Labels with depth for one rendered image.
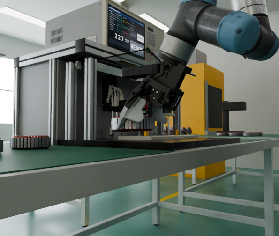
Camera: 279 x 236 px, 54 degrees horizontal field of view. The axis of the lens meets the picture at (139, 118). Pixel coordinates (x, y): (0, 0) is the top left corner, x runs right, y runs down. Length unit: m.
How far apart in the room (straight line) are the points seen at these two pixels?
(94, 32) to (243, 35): 0.72
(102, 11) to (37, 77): 0.37
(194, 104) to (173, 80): 4.13
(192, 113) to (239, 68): 2.17
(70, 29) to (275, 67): 5.47
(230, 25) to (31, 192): 0.44
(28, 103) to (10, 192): 0.86
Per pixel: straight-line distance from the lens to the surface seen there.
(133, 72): 0.70
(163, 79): 0.65
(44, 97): 1.12
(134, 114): 0.64
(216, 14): 0.59
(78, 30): 1.23
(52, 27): 1.38
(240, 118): 6.40
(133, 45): 1.23
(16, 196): 0.38
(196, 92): 4.77
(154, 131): 1.29
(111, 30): 1.14
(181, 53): 0.63
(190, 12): 0.63
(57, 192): 0.41
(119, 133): 1.09
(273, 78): 6.34
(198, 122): 4.71
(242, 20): 0.56
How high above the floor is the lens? 0.80
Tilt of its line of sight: 3 degrees up
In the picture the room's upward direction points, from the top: straight up
